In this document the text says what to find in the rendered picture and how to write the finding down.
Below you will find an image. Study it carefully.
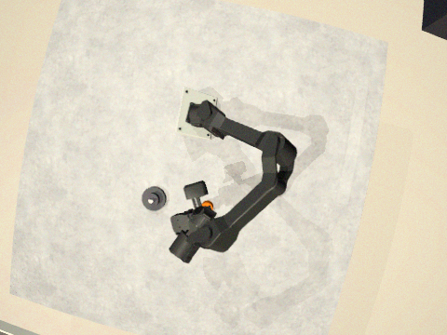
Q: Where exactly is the orange knob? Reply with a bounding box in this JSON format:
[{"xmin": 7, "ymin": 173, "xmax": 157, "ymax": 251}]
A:
[{"xmin": 202, "ymin": 201, "xmax": 213, "ymax": 209}]

